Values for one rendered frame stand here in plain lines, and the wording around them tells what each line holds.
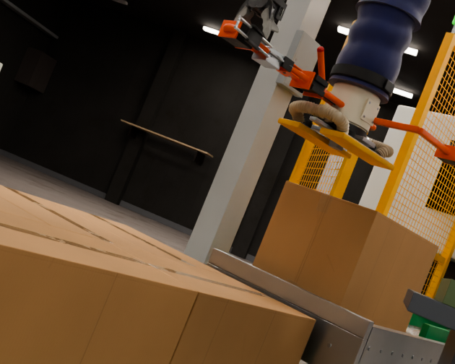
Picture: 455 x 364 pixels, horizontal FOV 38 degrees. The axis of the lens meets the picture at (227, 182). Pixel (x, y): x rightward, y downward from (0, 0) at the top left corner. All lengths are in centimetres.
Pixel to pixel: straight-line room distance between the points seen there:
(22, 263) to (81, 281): 15
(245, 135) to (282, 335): 164
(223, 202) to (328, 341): 142
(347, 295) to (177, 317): 80
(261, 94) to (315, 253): 137
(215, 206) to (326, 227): 121
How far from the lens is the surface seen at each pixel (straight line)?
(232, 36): 187
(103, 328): 151
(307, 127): 226
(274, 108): 350
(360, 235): 228
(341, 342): 217
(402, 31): 235
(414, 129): 223
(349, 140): 213
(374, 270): 239
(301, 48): 351
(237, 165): 344
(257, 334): 194
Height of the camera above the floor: 76
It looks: 2 degrees up
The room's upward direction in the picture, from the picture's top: 22 degrees clockwise
